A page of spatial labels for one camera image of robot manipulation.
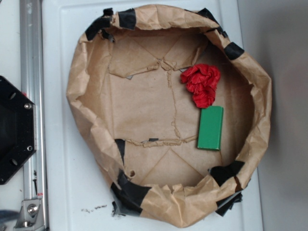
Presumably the red paper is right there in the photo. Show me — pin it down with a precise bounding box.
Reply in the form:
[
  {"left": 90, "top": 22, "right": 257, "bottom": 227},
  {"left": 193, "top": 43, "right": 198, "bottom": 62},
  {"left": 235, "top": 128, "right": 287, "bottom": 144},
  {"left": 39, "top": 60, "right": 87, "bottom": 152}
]
[{"left": 180, "top": 64, "right": 221, "bottom": 108}]

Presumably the brown paper bag tray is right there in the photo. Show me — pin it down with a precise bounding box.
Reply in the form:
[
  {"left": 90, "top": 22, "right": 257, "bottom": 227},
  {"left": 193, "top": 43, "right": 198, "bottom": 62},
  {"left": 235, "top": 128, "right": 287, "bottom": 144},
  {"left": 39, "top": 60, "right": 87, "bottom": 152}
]
[{"left": 66, "top": 4, "right": 272, "bottom": 228}]

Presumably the green rectangular block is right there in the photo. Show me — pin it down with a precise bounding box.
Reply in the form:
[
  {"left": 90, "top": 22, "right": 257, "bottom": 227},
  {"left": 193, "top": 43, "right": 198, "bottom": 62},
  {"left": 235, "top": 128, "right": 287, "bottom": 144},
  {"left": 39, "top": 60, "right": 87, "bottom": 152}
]
[{"left": 197, "top": 106, "right": 224, "bottom": 151}]

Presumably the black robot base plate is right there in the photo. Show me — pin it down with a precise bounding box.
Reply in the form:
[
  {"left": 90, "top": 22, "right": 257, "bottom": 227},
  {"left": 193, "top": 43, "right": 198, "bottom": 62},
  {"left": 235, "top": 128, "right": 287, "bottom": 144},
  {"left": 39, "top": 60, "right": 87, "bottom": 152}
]
[{"left": 0, "top": 76, "right": 36, "bottom": 185}]

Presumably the aluminium extrusion rail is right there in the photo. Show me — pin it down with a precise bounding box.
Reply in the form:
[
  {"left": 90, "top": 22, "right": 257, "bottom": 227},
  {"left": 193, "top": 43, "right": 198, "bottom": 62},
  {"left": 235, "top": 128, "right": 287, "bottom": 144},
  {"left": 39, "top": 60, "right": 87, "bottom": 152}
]
[{"left": 20, "top": 0, "right": 49, "bottom": 231}]

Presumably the metal corner bracket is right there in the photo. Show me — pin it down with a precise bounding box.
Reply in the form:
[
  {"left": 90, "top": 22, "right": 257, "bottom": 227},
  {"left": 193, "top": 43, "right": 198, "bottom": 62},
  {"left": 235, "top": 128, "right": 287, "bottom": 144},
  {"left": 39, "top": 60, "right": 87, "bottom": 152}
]
[{"left": 13, "top": 199, "right": 45, "bottom": 231}]

